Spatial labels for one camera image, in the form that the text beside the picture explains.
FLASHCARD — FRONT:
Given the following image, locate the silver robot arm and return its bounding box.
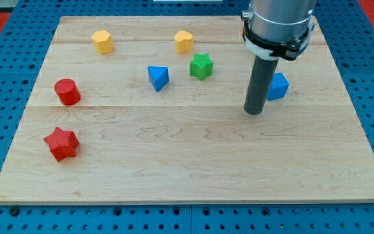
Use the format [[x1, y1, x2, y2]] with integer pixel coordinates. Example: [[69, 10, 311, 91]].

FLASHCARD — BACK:
[[241, 0, 316, 43]]

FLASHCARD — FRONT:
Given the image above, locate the green star block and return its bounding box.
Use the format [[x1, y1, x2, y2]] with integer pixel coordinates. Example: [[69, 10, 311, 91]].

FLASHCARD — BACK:
[[190, 53, 214, 81]]

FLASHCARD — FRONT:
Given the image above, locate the red star block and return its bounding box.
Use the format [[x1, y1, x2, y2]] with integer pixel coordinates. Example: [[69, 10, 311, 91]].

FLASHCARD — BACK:
[[44, 127, 79, 162]]

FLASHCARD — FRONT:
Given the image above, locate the blue triangle block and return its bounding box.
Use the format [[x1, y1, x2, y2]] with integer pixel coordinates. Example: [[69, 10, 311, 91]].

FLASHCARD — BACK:
[[147, 66, 169, 92]]

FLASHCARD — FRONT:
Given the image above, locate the light wooden board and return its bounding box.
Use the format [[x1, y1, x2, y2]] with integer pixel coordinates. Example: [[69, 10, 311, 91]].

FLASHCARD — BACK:
[[0, 16, 374, 205]]

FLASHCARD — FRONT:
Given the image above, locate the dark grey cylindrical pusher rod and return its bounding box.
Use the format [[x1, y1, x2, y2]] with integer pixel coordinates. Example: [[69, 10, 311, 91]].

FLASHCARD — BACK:
[[243, 56, 278, 115]]

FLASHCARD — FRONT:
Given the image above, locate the yellow heart block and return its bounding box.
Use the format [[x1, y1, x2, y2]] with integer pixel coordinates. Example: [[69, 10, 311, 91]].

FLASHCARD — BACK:
[[174, 31, 193, 53]]

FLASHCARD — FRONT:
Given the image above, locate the blue cube block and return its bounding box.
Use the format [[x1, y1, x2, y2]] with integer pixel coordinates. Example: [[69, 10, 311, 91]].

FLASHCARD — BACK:
[[267, 73, 289, 101]]

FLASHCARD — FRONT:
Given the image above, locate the yellow hexagon block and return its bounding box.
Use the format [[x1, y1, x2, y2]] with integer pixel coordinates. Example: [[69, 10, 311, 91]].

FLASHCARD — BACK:
[[92, 30, 114, 54]]

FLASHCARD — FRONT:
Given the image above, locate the red cylinder block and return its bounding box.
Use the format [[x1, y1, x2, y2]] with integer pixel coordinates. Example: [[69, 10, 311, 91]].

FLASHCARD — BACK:
[[54, 78, 81, 105]]

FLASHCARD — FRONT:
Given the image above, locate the black and white cable clamp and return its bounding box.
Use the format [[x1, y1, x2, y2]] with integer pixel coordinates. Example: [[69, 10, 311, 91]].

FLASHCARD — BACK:
[[242, 21, 316, 61]]

